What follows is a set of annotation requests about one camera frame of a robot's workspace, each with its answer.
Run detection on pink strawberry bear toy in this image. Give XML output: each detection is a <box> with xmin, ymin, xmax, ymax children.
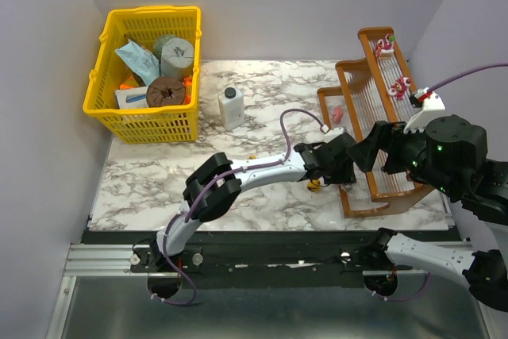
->
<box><xmin>387</xmin><ymin>76</ymin><xmax>412</xmax><ymax>100</ymax></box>

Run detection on yellow plastic basket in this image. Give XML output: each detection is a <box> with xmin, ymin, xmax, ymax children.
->
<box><xmin>83</xmin><ymin>6</ymin><xmax>202</xmax><ymax>144</ymax></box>

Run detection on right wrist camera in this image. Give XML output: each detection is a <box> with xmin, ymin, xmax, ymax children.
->
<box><xmin>403</xmin><ymin>87</ymin><xmax>446</xmax><ymax>134</ymax></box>

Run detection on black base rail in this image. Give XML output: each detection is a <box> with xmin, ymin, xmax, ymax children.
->
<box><xmin>81</xmin><ymin>229</ymin><xmax>473</xmax><ymax>291</ymax></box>

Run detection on grey tape roll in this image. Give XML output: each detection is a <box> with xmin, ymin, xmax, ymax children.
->
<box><xmin>160</xmin><ymin>37</ymin><xmax>194</xmax><ymax>81</ymax></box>

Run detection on orange bottle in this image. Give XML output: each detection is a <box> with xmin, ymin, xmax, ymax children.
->
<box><xmin>183</xmin><ymin>75</ymin><xmax>193</xmax><ymax>97</ymax></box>

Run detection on yellow duck toy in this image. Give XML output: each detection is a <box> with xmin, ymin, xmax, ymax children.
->
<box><xmin>307</xmin><ymin>180</ymin><xmax>321</xmax><ymax>192</ymax></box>

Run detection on white bottle black cap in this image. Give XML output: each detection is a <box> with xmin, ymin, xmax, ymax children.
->
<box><xmin>217</xmin><ymin>87</ymin><xmax>244</xmax><ymax>131</ymax></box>

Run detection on brown tape roll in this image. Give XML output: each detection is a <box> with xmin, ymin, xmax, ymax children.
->
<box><xmin>146</xmin><ymin>76</ymin><xmax>186</xmax><ymax>107</ymax></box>

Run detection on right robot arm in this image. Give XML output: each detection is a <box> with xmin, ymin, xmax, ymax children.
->
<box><xmin>347</xmin><ymin>115</ymin><xmax>507</xmax><ymax>311</ymax></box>

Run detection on white blue box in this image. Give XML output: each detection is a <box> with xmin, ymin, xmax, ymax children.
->
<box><xmin>114</xmin><ymin>87</ymin><xmax>148</xmax><ymax>110</ymax></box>

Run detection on brown tiered wooden shelf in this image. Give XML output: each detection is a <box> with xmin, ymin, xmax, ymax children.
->
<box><xmin>317</xmin><ymin>26</ymin><xmax>433</xmax><ymax>218</ymax></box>

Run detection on red white bear toy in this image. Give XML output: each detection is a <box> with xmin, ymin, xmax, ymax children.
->
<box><xmin>373</xmin><ymin>33</ymin><xmax>395</xmax><ymax>60</ymax></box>

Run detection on pink round toy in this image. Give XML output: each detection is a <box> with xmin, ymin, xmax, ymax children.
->
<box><xmin>331</xmin><ymin>106</ymin><xmax>344</xmax><ymax>124</ymax></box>

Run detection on green ball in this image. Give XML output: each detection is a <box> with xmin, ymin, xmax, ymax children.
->
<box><xmin>152</xmin><ymin>34</ymin><xmax>176</xmax><ymax>60</ymax></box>

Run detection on light blue plastic pouch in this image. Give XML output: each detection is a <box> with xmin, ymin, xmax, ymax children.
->
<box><xmin>115</xmin><ymin>40</ymin><xmax>160</xmax><ymax>87</ymax></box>

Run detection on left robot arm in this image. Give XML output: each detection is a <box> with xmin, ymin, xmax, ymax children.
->
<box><xmin>150</xmin><ymin>131</ymin><xmax>356</xmax><ymax>272</ymax></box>

